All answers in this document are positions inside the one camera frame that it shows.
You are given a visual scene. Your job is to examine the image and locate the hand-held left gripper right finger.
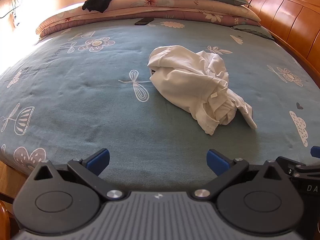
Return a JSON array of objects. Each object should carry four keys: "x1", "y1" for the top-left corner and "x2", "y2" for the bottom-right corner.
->
[{"x1": 192, "y1": 149, "x2": 292, "y2": 202}]

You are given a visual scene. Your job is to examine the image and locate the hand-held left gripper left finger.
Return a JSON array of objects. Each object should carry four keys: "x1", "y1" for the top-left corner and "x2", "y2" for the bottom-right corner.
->
[{"x1": 31, "y1": 148, "x2": 125, "y2": 202}]

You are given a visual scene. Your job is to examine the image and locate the white printed long-sleeve shirt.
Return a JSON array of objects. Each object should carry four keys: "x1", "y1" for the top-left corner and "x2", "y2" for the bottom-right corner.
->
[{"x1": 147, "y1": 45, "x2": 258, "y2": 136}]

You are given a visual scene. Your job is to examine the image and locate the wooden chair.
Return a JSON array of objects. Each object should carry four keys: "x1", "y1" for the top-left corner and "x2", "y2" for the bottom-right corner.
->
[{"x1": 0, "y1": 192, "x2": 18, "y2": 240}]

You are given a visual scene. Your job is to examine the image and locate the flat grey-blue pillow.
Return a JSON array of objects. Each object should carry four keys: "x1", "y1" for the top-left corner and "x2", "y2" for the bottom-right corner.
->
[{"x1": 231, "y1": 25, "x2": 275, "y2": 40}]

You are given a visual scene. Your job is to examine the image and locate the wooden headboard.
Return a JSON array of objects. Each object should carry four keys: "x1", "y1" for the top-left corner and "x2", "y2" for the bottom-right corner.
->
[{"x1": 246, "y1": 0, "x2": 320, "y2": 88}]

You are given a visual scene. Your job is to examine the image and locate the black smartphone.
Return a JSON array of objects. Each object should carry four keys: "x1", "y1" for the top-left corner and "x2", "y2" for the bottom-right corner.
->
[{"x1": 134, "y1": 18, "x2": 155, "y2": 26}]

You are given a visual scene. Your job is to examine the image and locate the pink floral folded quilt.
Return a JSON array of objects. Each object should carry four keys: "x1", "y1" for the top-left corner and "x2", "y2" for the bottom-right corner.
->
[{"x1": 35, "y1": 0, "x2": 262, "y2": 37}]

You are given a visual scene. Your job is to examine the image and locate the black television cables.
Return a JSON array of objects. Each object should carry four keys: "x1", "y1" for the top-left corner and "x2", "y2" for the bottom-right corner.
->
[{"x1": 0, "y1": 0, "x2": 23, "y2": 28}]

